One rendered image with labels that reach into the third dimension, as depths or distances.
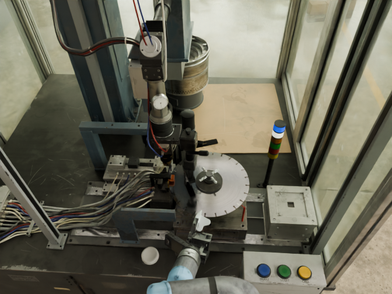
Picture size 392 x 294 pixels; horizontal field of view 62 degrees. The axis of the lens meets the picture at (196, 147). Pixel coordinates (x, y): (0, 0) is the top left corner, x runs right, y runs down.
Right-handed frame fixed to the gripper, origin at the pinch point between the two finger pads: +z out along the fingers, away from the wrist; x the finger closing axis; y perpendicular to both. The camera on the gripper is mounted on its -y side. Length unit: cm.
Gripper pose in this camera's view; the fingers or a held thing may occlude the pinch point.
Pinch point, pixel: (197, 227)
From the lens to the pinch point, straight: 130.8
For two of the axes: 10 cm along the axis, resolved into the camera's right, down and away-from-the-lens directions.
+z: 2.2, -2.5, 9.4
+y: 9.7, 1.8, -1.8
